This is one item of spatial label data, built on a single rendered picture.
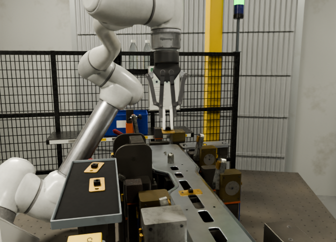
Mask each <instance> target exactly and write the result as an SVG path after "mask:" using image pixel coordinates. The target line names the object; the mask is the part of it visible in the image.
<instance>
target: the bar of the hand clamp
mask: <svg viewBox="0 0 336 242"><path fill-rule="evenodd" d="M138 118H139V119H140V120H141V119H142V116H141V114H139V115H138V116H136V115H131V117H130V118H129V119H128V120H132V124H133V130H134V133H139V129H138V123H137V119H138Z"/></svg>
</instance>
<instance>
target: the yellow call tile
mask: <svg viewBox="0 0 336 242"><path fill-rule="evenodd" d="M67 242H102V233H101V232H98V233H90V234H81V235H72V236H69V237H68V239H67Z"/></svg>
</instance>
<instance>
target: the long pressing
mask: <svg viewBox="0 0 336 242"><path fill-rule="evenodd" d="M150 148H151V150H152V172H153V173H156V174H160V175H164V176H167V177H168V178H169V180H170V181H171V183H172V185H173V188H172V189H170V190H169V191H168V193H169V195H170V202H171V205H180V207H181V209H182V211H183V213H184V215H185V217H186V218H187V231H186V242H216V241H215V239H214V237H213V236H212V234H211V232H210V231H209V230H210V229H213V228H217V229H219V230H220V232H221V233H222V235H223V236H224V238H225V239H226V242H256V241H255V240H254V239H253V237H252V236H251V235H250V234H249V233H248V231H247V230H246V229H245V228H244V227H243V225H242V224H241V223H240V222H239V221H238V220H237V218H236V217H235V216H234V215H233V214H232V212H231V211H230V210H229V209H228V208H227V206H226V205H225V204H224V203H223V202H222V201H221V199H220V198H219V197H218V196H217V195H216V193H215V192H214V191H213V190H212V189H211V187H210V186H209V185H208V184H207V183H206V182H205V180H204V179H203V178H202V177H201V176H200V174H199V170H200V168H199V167H198V165H197V164H196V163H195V162H194V161H193V160H192V159H191V158H190V157H189V155H188V154H187V153H186V152H185V151H184V150H183V149H182V148H181V147H180V146H179V145H177V144H168V145H151V146H150ZM164 152H166V155H165V153H164ZM169 153H173V155H174V163H173V164H169V163H168V154H169ZM182 164H183V165H182ZM171 167H177V169H178V170H172V169H171ZM178 173H180V174H182V176H183V177H182V178H177V177H176V176H175V174H178ZM180 181H186V182H187V183H188V185H189V186H190V188H192V189H200V190H201V191H202V194H195V196H196V197H197V198H198V199H199V201H200V202H201V204H202V205H203V207H204V208H201V209H196V208H195V207H194V205H193V203H192V202H191V200H190V198H189V196H192V195H184V196H181V195H180V194H179V191H180V190H184V189H183V187H182V185H181V184H180ZM186 209H187V210H186ZM201 211H206V212H207V213H208V214H209V216H210V217H211V219H212V220H213V222H204V221H203V220H202V218H201V216H200V215H199V212H201Z"/></svg>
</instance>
